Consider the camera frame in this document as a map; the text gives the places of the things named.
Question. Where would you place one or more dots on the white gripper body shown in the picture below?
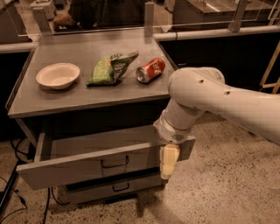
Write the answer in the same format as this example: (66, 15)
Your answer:
(171, 131)

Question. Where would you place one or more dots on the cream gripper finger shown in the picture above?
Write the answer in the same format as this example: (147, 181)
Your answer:
(169, 155)

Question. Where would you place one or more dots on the grey top drawer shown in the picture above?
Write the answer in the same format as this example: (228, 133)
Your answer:
(66, 161)

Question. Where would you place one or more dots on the grey drawer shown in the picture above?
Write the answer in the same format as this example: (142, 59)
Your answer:
(66, 161)
(112, 189)

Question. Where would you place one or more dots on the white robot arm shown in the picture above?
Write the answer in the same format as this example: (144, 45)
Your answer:
(196, 90)

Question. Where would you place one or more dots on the grey drawer cabinet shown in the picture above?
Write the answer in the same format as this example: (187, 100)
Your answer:
(81, 110)

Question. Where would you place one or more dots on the grey bottom drawer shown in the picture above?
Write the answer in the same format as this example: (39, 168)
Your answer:
(112, 189)

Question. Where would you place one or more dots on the red soda can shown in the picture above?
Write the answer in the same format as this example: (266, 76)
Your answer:
(150, 71)

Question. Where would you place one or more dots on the green chip bag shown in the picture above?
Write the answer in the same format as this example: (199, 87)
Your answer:
(109, 69)

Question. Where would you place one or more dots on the grey metal counter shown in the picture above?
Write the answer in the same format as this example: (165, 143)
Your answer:
(193, 15)

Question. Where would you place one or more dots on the white paper bowl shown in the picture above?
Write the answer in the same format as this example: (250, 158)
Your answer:
(58, 76)

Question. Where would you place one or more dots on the person in dark clothes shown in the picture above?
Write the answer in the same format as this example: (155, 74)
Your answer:
(88, 14)

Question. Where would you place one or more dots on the black tripod leg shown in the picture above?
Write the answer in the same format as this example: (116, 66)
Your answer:
(4, 195)

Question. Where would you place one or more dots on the white railing bar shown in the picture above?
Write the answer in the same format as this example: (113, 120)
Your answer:
(169, 36)

